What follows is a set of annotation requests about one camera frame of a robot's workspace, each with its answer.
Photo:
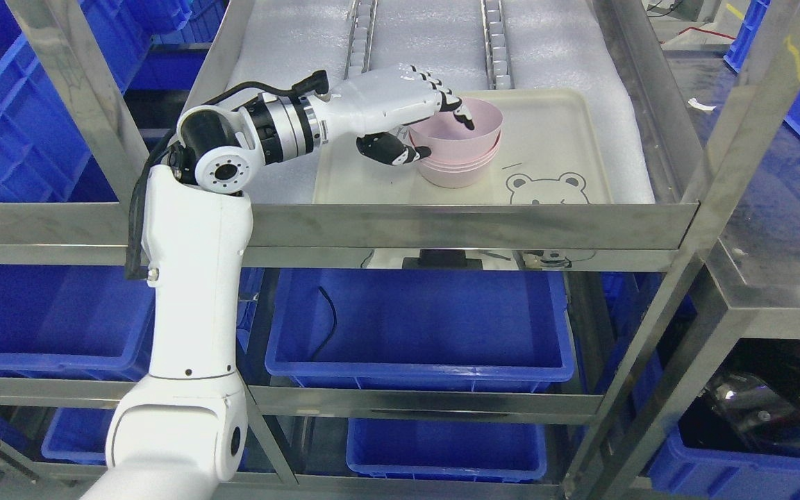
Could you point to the stacked pink bowls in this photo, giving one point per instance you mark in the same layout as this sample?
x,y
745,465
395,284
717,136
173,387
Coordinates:
x,y
458,176

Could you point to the blue crate under shelf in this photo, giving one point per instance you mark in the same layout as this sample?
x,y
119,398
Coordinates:
x,y
464,330

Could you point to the white bear tray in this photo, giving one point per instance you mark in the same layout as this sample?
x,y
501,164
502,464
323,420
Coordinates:
x,y
548,156

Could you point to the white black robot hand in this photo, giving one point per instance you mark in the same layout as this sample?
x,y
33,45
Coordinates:
x,y
368,107

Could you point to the steel shelf rack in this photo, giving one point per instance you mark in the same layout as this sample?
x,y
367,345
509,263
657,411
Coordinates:
x,y
706,184

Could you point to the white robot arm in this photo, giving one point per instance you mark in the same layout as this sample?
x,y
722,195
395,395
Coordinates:
x,y
181,430

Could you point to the pink ikea bowl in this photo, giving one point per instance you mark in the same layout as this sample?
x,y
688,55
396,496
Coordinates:
x,y
449,138

